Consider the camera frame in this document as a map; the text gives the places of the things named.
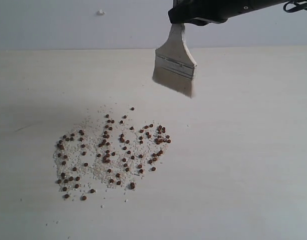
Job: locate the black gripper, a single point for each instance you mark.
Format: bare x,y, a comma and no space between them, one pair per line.
203,12

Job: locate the wooden paint brush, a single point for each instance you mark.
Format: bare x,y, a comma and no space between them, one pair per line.
174,66

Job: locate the pile of brown pellets and grains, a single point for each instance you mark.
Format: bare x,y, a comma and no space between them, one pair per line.
104,169

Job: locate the white blob on wall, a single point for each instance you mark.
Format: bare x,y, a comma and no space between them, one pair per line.
100,13

